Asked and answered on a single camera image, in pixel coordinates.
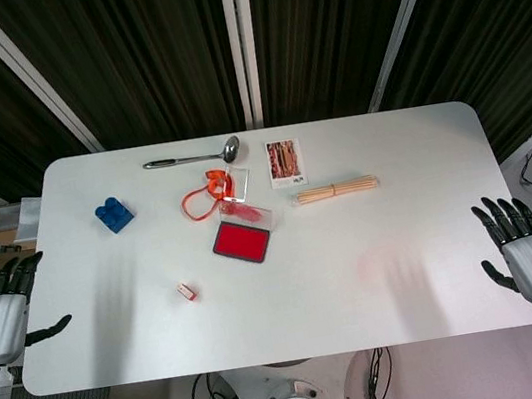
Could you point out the white red stamp block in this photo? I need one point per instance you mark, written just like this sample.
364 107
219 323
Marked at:
187 292

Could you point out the blue plastic object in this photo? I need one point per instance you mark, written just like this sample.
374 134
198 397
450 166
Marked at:
114 214

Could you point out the silver foil bag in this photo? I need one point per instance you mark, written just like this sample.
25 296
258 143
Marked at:
26 219

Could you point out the bundle of wooden sticks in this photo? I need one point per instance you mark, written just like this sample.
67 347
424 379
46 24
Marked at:
338 190

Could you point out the red ink pad clear lid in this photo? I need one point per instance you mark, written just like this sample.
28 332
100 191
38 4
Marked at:
241 241

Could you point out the photo card red brown print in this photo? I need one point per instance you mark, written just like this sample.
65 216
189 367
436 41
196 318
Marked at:
284 163

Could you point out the dark pleated curtain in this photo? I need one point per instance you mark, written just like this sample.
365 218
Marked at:
146 51

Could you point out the white metal frame post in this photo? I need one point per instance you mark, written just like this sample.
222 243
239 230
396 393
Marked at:
241 41
402 21
31 77

